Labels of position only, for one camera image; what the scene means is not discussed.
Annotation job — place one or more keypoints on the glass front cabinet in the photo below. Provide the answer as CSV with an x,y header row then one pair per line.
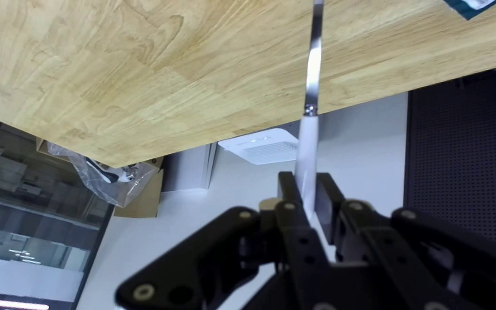
x,y
30,230

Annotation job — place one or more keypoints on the brown cardboard box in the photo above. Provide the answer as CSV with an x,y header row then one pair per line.
x,y
145,201

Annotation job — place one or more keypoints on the white flat box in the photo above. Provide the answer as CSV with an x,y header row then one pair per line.
x,y
262,147

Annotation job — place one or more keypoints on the grey column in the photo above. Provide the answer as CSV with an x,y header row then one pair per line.
x,y
188,170

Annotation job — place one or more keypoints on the clear plastic bag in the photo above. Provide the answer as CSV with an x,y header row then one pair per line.
x,y
111,178

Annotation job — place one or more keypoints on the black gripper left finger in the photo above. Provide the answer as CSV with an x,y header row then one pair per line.
x,y
288,230

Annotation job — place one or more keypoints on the black perforated panel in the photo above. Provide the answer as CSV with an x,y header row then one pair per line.
x,y
466,161

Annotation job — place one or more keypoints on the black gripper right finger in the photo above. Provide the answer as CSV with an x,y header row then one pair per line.
x,y
374,242

